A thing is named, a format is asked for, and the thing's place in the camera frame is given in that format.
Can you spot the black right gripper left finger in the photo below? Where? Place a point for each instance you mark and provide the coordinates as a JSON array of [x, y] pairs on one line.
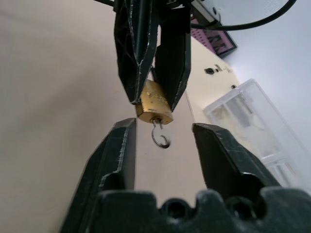
[[109, 160]]

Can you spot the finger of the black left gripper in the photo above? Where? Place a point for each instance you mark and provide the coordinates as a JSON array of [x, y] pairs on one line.
[[126, 53], [173, 63]]

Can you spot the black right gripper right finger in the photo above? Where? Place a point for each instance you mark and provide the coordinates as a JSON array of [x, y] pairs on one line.
[[226, 160]]

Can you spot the brass padlock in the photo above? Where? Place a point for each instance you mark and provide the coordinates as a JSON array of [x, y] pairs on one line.
[[154, 102]]

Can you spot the silver padlock key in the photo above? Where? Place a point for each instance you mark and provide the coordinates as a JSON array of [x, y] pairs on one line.
[[159, 136]]

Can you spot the small black hex part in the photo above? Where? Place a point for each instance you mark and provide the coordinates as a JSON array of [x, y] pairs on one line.
[[209, 71]]

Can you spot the clear plastic box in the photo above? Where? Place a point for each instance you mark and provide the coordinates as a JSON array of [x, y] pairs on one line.
[[257, 119]]

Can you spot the pink pegboard with black frame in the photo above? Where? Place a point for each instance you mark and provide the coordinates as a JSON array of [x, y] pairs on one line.
[[216, 40]]

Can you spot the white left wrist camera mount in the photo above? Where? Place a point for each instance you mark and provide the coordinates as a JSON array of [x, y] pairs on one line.
[[206, 9]]

